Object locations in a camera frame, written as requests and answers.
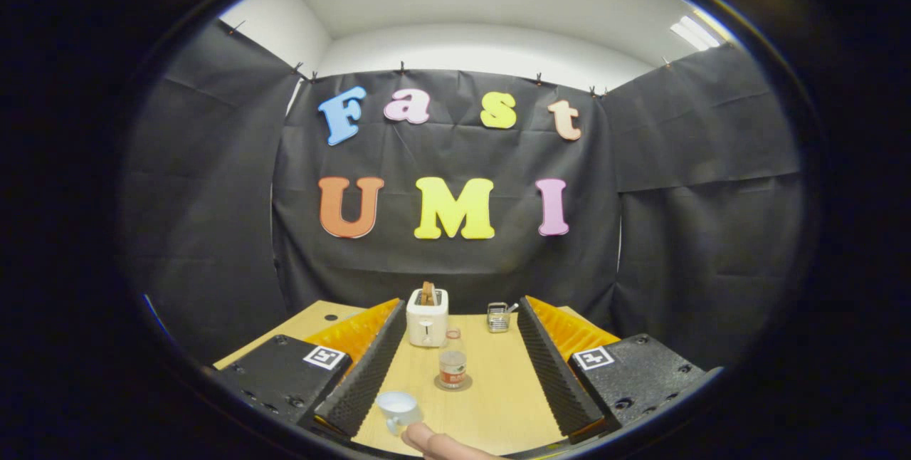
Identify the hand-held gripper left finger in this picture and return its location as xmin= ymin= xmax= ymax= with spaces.
xmin=212 ymin=298 xmax=408 ymax=443

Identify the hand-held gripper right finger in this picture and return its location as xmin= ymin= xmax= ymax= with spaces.
xmin=517 ymin=295 xmax=723 ymax=439

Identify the light blue cup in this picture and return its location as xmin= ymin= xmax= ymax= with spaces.
xmin=375 ymin=391 xmax=423 ymax=437

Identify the clear plastic juice bottle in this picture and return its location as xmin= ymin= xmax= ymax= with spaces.
xmin=438 ymin=327 xmax=468 ymax=390

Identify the wooden table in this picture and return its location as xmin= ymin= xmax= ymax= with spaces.
xmin=214 ymin=300 xmax=606 ymax=457

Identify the white toaster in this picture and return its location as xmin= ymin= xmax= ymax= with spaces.
xmin=406 ymin=288 xmax=450 ymax=348

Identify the black backdrop cloth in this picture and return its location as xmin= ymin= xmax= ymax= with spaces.
xmin=122 ymin=19 xmax=805 ymax=368

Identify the small ceiling light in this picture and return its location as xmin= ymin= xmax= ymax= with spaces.
xmin=669 ymin=14 xmax=721 ymax=51

